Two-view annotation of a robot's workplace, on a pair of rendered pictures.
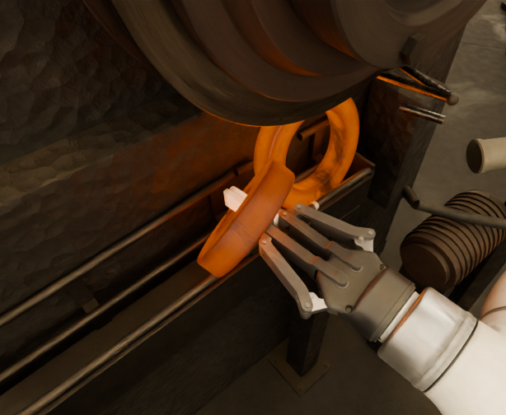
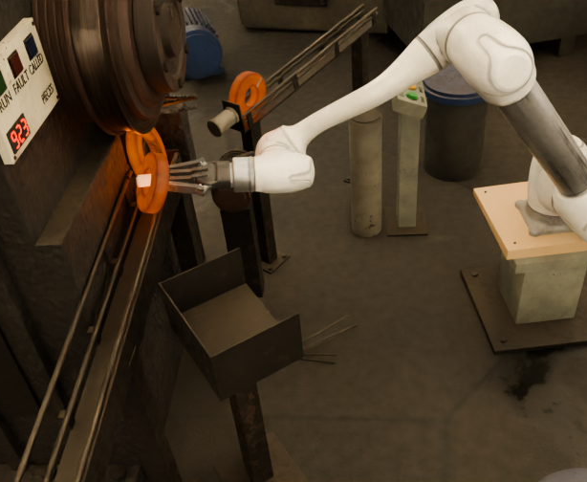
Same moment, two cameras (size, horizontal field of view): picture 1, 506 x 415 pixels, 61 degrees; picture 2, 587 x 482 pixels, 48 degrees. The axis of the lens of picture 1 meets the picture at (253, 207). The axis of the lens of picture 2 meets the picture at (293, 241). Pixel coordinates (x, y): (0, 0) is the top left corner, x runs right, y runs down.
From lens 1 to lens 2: 1.29 m
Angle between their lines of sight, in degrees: 32
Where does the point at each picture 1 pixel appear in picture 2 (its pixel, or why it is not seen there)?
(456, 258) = not seen: hidden behind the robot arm
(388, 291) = (222, 164)
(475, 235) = not seen: hidden behind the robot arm
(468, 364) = (258, 164)
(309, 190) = not seen: hidden behind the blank
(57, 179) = (88, 189)
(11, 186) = (76, 199)
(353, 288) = (211, 175)
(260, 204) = (162, 163)
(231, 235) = (160, 178)
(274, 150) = (140, 155)
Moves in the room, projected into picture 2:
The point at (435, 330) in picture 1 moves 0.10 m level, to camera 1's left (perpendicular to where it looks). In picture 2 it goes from (243, 164) to (213, 182)
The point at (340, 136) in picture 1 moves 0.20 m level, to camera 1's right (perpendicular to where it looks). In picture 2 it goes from (155, 143) to (208, 115)
